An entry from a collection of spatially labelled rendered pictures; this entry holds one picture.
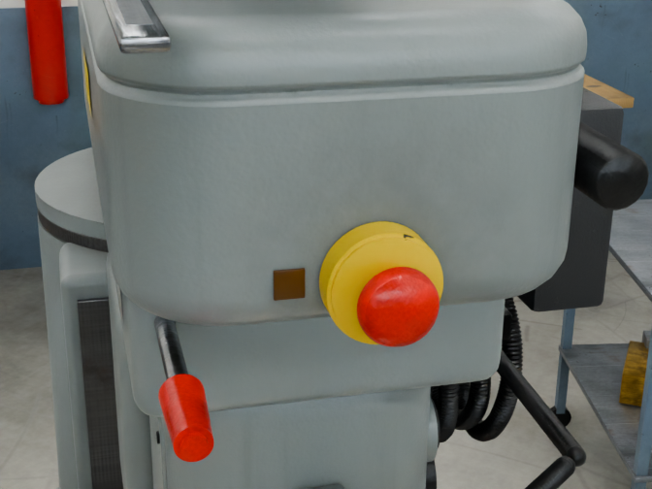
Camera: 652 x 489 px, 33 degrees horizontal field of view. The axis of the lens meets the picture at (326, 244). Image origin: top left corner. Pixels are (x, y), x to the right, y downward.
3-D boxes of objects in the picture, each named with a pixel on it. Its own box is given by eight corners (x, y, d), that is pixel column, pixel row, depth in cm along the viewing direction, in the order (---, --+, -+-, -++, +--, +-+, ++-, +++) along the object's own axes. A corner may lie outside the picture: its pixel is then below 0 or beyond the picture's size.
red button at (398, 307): (443, 350, 52) (447, 274, 51) (363, 359, 51) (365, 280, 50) (421, 321, 55) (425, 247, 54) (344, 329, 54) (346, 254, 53)
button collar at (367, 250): (441, 340, 55) (447, 229, 53) (327, 351, 54) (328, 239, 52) (429, 323, 57) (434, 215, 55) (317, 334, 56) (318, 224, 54)
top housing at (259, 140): (604, 305, 59) (637, 10, 54) (117, 353, 54) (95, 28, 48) (370, 100, 102) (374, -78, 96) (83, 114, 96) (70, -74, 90)
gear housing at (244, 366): (510, 386, 72) (522, 244, 68) (135, 430, 66) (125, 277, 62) (371, 215, 102) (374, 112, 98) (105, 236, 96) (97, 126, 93)
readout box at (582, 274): (615, 307, 111) (638, 105, 103) (532, 315, 109) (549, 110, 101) (535, 238, 129) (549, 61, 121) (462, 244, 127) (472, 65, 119)
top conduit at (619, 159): (647, 210, 61) (654, 149, 60) (578, 214, 60) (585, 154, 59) (406, 51, 102) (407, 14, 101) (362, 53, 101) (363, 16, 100)
